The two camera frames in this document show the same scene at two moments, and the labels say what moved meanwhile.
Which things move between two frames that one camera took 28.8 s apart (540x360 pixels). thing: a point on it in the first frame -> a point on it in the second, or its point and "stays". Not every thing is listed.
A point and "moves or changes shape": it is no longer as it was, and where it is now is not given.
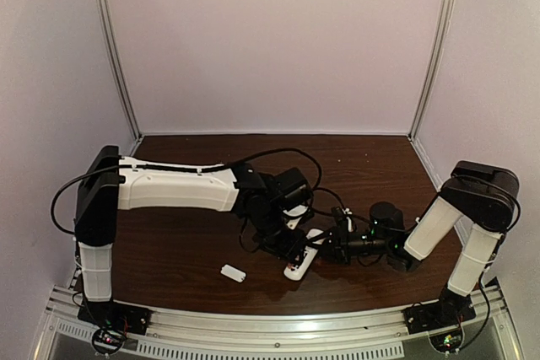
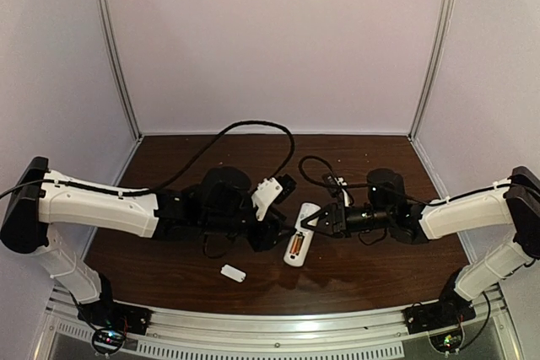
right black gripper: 339,248 -> 337,218
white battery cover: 233,273 stays
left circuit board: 108,341 stays
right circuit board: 447,342 stays
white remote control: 310,254 moves or changes shape
